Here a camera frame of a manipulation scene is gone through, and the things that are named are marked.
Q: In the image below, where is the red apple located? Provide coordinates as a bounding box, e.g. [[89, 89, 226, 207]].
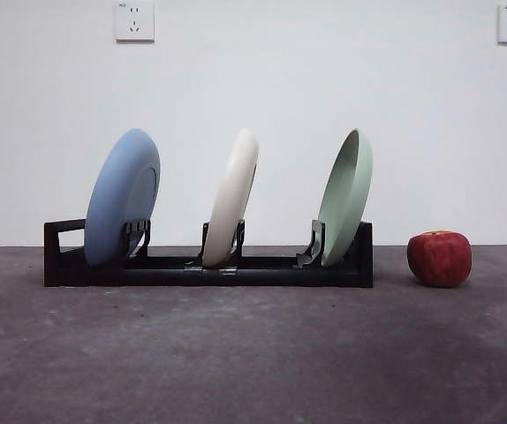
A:
[[406, 230, 473, 289]]

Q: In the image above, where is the black plate rack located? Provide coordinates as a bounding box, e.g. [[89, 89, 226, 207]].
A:
[[43, 218, 375, 290]]

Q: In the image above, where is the blue plate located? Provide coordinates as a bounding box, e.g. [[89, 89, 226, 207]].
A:
[[84, 128, 162, 268]]

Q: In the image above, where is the pale green plate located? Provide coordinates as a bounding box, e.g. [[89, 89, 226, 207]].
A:
[[316, 127, 375, 269]]

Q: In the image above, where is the cream white plate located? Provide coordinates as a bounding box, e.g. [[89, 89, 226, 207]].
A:
[[202, 127, 261, 269]]

